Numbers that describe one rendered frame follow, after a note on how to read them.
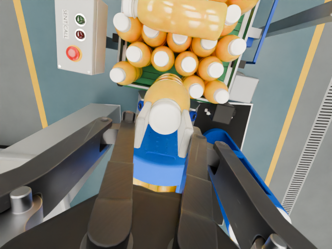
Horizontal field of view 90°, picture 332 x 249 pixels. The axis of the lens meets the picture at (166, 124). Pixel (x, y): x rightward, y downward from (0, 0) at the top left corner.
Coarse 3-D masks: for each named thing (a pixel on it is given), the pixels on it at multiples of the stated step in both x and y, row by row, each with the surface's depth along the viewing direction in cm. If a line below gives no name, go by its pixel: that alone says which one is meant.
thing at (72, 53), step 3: (69, 48) 45; (72, 48) 45; (75, 48) 45; (66, 51) 45; (69, 51) 45; (72, 51) 45; (75, 51) 45; (78, 51) 45; (66, 54) 46; (69, 54) 45; (72, 54) 45; (75, 54) 45; (78, 54) 45; (69, 57) 46; (72, 57) 46; (75, 57) 46; (78, 57) 46
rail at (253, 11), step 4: (256, 4) 51; (252, 8) 53; (256, 8) 51; (252, 12) 52; (252, 16) 52; (248, 20) 54; (252, 20) 52; (248, 24) 54; (248, 28) 53; (244, 32) 56; (248, 32) 53; (244, 36) 55; (248, 36) 54; (244, 40) 54; (240, 56) 56; (236, 60) 58; (236, 64) 57; (232, 68) 60; (236, 68) 57; (232, 72) 59; (232, 76) 59; (232, 80) 59; (228, 84) 61; (228, 88) 60
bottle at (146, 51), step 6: (132, 42) 49; (138, 42) 48; (144, 48) 47; (150, 48) 55; (144, 54) 47; (150, 54) 50; (138, 60) 46; (144, 60) 48; (150, 60) 53; (138, 66) 50; (144, 66) 52
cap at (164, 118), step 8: (160, 104) 19; (168, 104) 19; (152, 112) 19; (160, 112) 19; (168, 112) 19; (176, 112) 19; (152, 120) 19; (160, 120) 19; (168, 120) 19; (176, 120) 19; (152, 128) 20; (160, 128) 20; (168, 128) 20; (176, 128) 20
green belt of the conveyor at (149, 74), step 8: (240, 16) 59; (240, 24) 59; (232, 32) 60; (152, 48) 63; (176, 56) 64; (224, 64) 64; (144, 72) 67; (152, 72) 67; (160, 72) 66; (168, 72) 66; (176, 72) 66; (224, 72) 65; (144, 80) 68; (152, 80) 68; (136, 88) 71
